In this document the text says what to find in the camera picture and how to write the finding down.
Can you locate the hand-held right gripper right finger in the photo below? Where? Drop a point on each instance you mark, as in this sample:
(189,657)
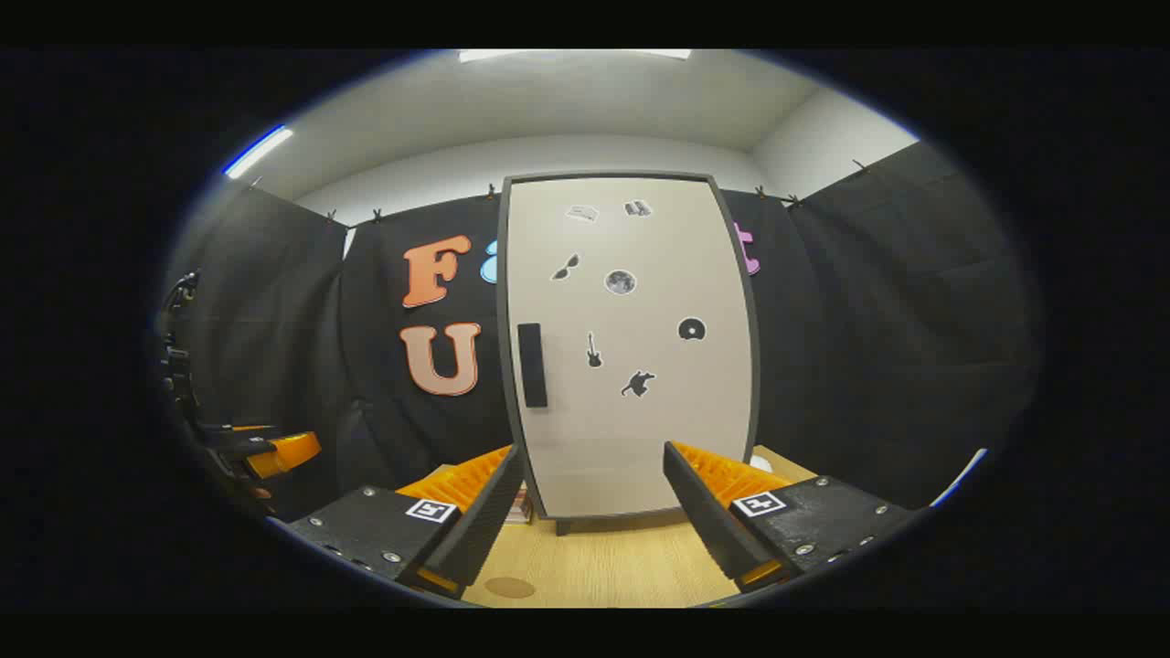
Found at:
(704,521)

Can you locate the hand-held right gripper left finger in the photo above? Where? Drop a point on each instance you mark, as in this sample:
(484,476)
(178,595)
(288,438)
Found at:
(484,530)

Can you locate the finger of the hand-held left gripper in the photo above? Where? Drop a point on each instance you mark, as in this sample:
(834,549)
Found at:
(288,452)

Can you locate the round cork coaster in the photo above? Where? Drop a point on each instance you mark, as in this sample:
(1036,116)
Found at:
(509,588)

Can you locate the dark grey cabinet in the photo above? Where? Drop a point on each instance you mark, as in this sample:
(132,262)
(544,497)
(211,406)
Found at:
(603,524)

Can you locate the black backdrop cloth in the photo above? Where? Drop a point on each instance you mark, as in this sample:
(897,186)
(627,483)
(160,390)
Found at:
(274,320)

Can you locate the ceiling light strip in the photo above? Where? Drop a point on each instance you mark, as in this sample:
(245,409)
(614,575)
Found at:
(260,151)

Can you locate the row of small cloth clips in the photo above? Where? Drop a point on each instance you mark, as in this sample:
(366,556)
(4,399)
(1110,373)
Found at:
(376,216)

